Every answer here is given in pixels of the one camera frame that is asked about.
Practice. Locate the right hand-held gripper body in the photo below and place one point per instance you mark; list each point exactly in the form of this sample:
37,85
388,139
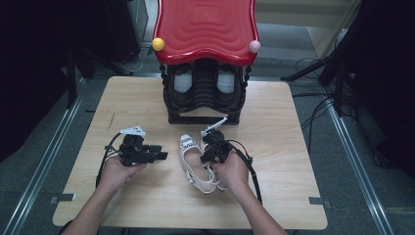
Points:
217,147

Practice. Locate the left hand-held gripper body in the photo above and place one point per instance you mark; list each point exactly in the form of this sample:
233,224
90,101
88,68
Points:
132,148

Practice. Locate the white slingback heel shoe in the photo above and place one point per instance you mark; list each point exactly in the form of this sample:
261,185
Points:
221,187
194,160

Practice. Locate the red and black shoe rack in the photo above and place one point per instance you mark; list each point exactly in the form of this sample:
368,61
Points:
205,29

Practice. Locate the person's left hand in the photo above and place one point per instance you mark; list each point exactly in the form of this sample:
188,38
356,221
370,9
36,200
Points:
117,174

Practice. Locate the person's right hand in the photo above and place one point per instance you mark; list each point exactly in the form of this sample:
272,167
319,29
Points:
233,174

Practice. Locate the black metal stand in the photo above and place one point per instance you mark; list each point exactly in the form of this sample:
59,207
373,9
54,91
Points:
71,88

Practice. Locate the dark curtain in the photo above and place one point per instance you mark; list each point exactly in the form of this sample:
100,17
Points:
391,81
32,65

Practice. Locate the black tripod stand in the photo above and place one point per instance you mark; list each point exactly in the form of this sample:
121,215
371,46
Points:
338,98

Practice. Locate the grey metal table bracket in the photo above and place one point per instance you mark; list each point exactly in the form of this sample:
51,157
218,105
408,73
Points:
319,201
62,198

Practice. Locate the metal floor rail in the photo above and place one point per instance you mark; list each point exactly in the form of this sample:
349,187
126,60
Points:
359,169
42,163

